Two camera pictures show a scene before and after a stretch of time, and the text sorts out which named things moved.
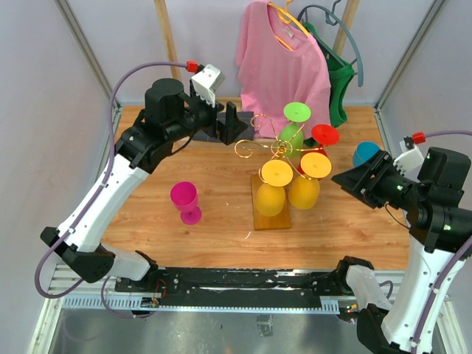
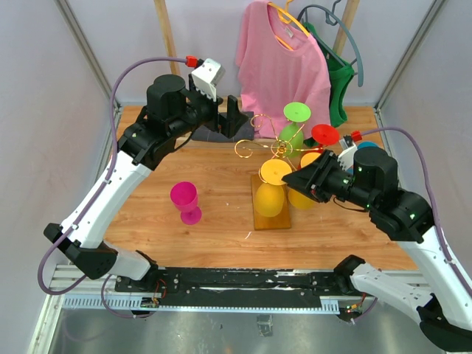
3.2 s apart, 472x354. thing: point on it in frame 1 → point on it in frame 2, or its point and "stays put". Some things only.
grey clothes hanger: x=332 y=19 stays put
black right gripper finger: x=355 y=181 → x=303 y=180
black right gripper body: x=391 y=186 → x=336 y=181
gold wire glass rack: x=279 y=149 stays put
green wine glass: x=291 y=136 stays put
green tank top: x=340 y=74 stays put
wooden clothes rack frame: x=172 y=68 stays put
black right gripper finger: x=381 y=162 → x=326 y=161
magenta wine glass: x=184 y=196 stays put
